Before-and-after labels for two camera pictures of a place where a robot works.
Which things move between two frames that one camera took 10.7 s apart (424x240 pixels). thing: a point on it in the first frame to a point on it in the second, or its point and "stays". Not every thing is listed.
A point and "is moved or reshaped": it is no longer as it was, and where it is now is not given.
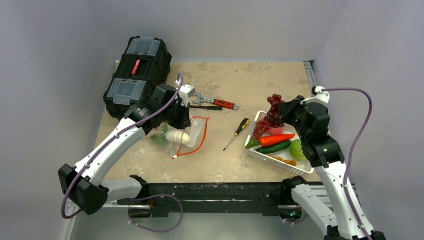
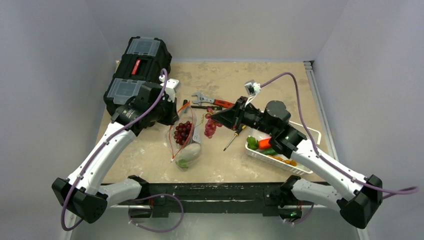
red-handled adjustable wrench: (201, 99) stays
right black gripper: (288, 110) to (238, 110)
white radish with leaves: (174, 135) to (188, 152)
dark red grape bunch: (273, 117) is moved or reshaped
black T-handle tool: (207, 107) stays
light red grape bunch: (262, 126) is moved or reshaped
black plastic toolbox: (145, 65) stays
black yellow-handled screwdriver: (245, 122) stays
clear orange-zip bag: (179, 142) is moved or reshaped
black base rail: (273, 199) stays
